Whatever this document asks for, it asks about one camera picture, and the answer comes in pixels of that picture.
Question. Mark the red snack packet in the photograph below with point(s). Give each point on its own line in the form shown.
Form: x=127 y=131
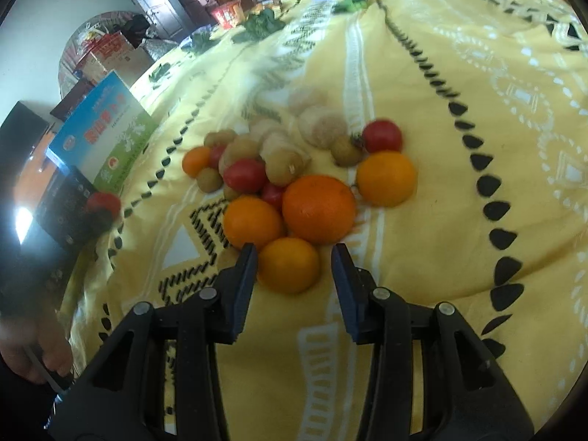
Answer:
x=228 y=13

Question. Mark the pile of oranges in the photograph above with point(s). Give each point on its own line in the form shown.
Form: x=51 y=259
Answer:
x=319 y=209

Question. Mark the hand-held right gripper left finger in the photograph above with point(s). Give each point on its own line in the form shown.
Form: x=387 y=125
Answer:
x=243 y=294

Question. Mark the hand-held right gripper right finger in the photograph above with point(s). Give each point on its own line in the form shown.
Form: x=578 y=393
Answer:
x=347 y=294

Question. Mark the round orange fruit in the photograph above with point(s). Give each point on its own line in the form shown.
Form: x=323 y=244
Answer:
x=288 y=264

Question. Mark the dark wooden cabinet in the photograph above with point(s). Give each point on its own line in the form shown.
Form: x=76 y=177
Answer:
x=18 y=147

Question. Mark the red print cardboard box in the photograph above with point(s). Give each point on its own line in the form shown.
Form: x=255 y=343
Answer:
x=108 y=53

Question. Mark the dark red box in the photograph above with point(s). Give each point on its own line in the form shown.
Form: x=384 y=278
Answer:
x=73 y=97

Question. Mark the person's left hand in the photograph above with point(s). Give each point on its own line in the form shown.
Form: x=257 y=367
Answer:
x=41 y=349

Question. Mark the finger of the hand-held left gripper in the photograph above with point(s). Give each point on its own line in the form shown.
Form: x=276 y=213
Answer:
x=99 y=223

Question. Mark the red cherry tomato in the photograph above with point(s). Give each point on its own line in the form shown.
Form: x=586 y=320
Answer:
x=245 y=175
x=103 y=203
x=217 y=155
x=273 y=195
x=382 y=135

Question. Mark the yellow patterned blanket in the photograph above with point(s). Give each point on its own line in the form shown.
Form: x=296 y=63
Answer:
x=413 y=262

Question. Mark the blue cardboard box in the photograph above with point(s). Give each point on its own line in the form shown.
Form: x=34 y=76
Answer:
x=101 y=128

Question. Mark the clear plastic cover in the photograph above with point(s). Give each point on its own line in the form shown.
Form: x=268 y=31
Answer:
x=87 y=25

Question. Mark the pale lychee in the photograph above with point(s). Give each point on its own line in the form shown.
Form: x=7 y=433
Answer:
x=275 y=143
x=321 y=126

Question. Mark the black printed box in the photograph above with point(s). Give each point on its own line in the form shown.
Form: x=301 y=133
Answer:
x=64 y=202

